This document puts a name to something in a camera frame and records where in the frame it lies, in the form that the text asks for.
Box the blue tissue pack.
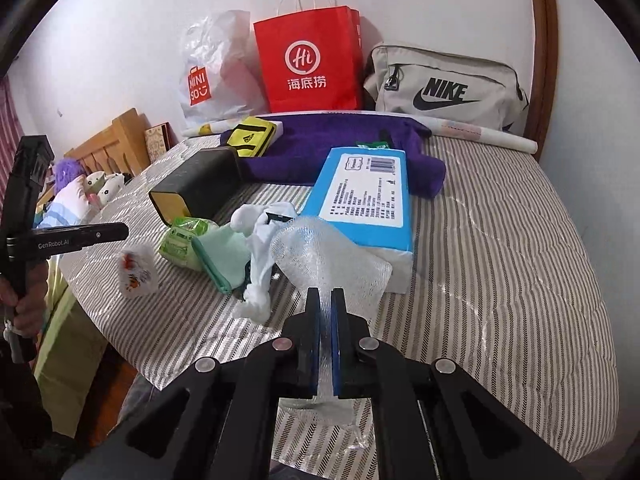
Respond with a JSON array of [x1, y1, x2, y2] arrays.
[[299, 147, 416, 294]]

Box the yellow-green bed sheet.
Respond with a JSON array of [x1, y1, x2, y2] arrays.
[[31, 254, 109, 412]]

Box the red paper bag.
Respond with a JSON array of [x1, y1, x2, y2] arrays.
[[252, 0, 364, 114]]

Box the mint green cloth pouch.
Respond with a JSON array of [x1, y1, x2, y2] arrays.
[[192, 224, 252, 295]]

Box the green wet wipes pack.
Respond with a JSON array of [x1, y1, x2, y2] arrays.
[[158, 215, 221, 264]]

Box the pink striped curtain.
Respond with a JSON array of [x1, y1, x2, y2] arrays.
[[0, 74, 27, 182]]

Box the striped bed mattress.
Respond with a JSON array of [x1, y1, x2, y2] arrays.
[[57, 131, 619, 467]]

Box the white knotted socks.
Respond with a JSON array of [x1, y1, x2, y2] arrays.
[[230, 202, 302, 324]]

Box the white plush toys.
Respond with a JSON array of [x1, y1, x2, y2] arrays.
[[82, 169, 134, 207]]

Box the brown framed picture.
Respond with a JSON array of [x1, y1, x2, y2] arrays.
[[143, 122, 174, 164]]

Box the white plastic shopping bag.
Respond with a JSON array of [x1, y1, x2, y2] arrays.
[[178, 8, 269, 132]]

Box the purple plush toy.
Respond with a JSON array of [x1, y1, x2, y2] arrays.
[[52, 157, 82, 189]]

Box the black gold box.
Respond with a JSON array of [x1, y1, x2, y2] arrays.
[[148, 145, 244, 226]]

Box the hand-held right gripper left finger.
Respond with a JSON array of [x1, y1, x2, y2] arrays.
[[107, 287, 322, 465]]

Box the rolled printed paper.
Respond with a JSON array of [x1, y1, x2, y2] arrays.
[[181, 109, 539, 154]]

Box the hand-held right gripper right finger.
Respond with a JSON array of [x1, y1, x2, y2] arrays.
[[331, 287, 577, 480]]

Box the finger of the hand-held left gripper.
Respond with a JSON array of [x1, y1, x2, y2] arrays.
[[84, 222, 130, 249]]

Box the person's left hand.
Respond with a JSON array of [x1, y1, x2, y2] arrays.
[[14, 259, 49, 335]]

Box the wooden headboard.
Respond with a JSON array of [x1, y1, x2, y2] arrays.
[[63, 107, 152, 182]]

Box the grey waist bag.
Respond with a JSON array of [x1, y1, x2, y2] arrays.
[[362, 42, 530, 134]]

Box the blue white pillow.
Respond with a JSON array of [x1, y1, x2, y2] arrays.
[[37, 175, 92, 232]]

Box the yellow black sports pouch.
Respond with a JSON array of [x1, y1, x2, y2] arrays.
[[220, 115, 279, 159]]

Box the white printed paper packet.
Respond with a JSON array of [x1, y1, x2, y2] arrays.
[[117, 247, 160, 299]]

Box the purple towel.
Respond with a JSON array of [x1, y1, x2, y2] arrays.
[[220, 112, 449, 197]]

